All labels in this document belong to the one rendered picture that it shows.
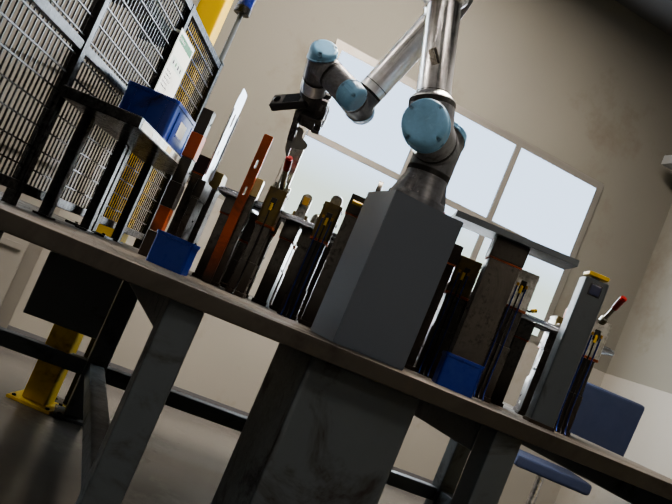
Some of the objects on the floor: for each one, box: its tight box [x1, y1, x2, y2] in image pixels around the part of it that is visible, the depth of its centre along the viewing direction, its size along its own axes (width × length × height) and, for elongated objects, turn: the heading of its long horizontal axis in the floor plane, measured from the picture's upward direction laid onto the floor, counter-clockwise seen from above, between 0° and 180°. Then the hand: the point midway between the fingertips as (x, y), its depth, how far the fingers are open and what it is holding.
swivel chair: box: [514, 382, 645, 504], centre depth 430 cm, size 56×53×96 cm
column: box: [211, 343, 420, 504], centre depth 195 cm, size 31×31×66 cm
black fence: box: [0, 0, 223, 406], centre depth 228 cm, size 14×197×155 cm, turn 78°
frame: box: [0, 251, 672, 504], centre depth 248 cm, size 256×161×66 cm, turn 7°
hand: (294, 138), depth 226 cm, fingers open, 14 cm apart
